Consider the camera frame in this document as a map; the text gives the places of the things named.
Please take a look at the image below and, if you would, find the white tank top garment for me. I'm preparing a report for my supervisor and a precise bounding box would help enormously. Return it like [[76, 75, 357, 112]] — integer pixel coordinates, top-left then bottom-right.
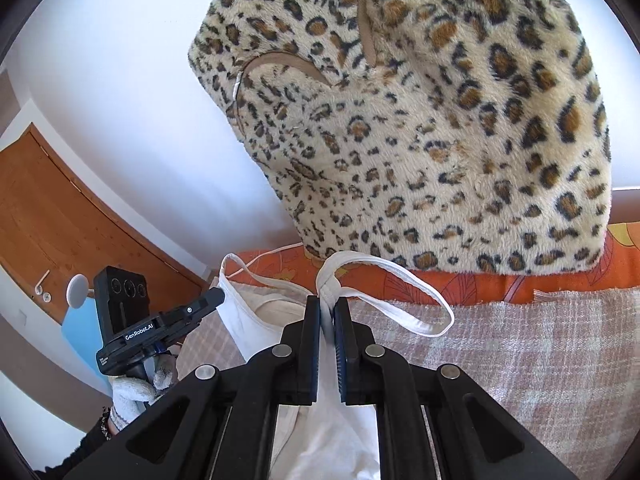
[[214, 250, 457, 480]]

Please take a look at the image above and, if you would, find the left forearm black sleeve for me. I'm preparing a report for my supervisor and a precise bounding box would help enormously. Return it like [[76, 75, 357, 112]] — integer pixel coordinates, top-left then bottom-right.
[[35, 408, 118, 480]]

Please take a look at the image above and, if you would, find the left hand white knit glove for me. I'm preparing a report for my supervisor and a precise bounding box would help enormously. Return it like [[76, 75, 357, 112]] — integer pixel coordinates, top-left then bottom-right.
[[108, 351, 178, 434]]

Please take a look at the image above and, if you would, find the wooden door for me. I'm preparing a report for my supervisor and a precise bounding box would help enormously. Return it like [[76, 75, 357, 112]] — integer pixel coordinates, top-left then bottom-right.
[[1, 125, 206, 323]]

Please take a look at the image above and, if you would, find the pink plaid bed blanket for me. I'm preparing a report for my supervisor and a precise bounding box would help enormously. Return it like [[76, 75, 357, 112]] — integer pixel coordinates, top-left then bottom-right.
[[174, 286, 640, 480]]

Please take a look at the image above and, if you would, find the orange patterned bed sheet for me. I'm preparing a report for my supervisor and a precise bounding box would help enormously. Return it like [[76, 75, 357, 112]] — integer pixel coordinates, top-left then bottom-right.
[[240, 222, 639, 306]]

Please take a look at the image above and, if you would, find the white round wall hook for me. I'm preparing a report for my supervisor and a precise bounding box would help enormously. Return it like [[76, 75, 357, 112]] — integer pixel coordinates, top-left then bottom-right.
[[65, 274, 94, 309]]

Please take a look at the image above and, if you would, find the silver door handle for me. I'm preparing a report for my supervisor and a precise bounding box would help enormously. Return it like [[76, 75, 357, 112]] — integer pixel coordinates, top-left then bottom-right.
[[34, 270, 52, 304]]

